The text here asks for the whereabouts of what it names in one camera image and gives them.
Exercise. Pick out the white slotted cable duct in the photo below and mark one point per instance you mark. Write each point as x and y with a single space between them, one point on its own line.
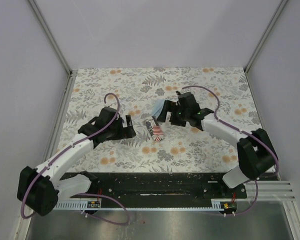
143 204

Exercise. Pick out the floral pattern table mat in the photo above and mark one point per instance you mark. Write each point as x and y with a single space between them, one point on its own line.
183 149

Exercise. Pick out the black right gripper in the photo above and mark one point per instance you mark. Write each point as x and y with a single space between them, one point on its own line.
169 106

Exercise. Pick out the aluminium frame post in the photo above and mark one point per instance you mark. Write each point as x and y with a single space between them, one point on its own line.
48 33
265 35

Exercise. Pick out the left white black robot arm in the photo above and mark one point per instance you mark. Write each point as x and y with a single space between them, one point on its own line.
42 187

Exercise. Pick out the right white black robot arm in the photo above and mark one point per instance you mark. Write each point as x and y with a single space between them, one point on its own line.
255 151

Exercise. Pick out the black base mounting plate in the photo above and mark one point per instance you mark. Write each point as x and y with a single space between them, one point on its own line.
165 186

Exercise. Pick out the light blue cleaning cloth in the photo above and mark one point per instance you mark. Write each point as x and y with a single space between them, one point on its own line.
157 107

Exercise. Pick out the left aluminium frame post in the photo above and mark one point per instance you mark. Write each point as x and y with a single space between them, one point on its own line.
48 33

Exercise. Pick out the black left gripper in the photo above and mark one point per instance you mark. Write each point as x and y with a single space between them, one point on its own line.
125 132

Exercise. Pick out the right aluminium frame post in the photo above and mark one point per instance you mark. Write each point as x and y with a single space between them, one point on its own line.
265 35

